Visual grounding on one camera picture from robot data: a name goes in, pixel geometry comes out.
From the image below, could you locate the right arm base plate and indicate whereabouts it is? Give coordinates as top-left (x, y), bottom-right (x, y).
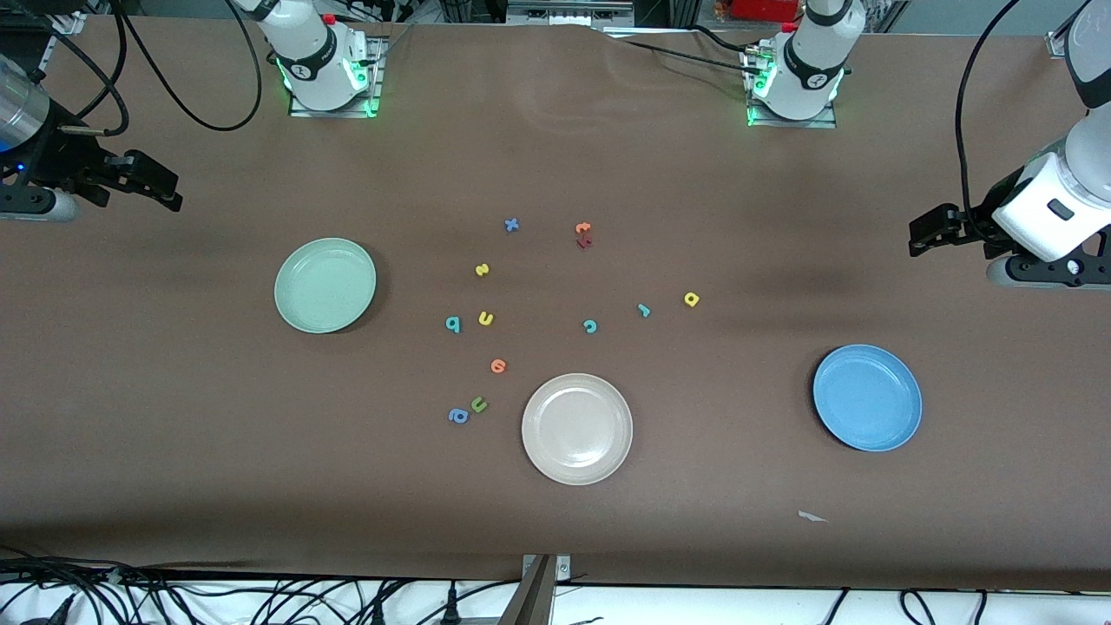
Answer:
top-left (289, 36), bottom-right (385, 119)

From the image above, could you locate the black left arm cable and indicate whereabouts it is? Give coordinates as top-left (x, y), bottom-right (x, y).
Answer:
top-left (954, 0), bottom-right (1023, 246)

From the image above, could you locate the grey background box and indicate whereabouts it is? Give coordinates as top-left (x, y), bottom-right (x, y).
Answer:
top-left (506, 0), bottom-right (634, 29)

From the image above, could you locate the grey metal post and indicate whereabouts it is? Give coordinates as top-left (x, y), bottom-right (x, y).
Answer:
top-left (499, 556), bottom-right (556, 625)

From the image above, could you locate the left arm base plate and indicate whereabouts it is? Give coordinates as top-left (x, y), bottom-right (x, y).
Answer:
top-left (746, 48), bottom-right (838, 129)

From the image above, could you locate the blue plate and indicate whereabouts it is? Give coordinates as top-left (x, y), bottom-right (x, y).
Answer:
top-left (812, 344), bottom-right (924, 453)

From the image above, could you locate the green plate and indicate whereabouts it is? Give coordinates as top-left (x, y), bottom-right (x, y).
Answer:
top-left (273, 237), bottom-right (378, 335)

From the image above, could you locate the red background box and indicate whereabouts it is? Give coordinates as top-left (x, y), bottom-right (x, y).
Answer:
top-left (732, 0), bottom-right (804, 23)

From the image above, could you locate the beige plate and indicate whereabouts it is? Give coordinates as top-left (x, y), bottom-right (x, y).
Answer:
top-left (521, 372), bottom-right (634, 486)

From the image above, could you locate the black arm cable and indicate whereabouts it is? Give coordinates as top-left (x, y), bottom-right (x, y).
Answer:
top-left (39, 0), bottom-right (264, 138)
top-left (954, 0), bottom-right (1023, 246)

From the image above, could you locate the brown table cover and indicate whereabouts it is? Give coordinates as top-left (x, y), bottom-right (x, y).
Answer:
top-left (0, 13), bottom-right (1111, 593)

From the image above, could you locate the black base cable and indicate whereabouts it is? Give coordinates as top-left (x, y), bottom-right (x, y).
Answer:
top-left (690, 24), bottom-right (752, 55)
top-left (618, 38), bottom-right (754, 67)

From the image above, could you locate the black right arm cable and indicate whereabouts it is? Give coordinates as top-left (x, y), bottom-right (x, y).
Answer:
top-left (39, 0), bottom-right (264, 138)

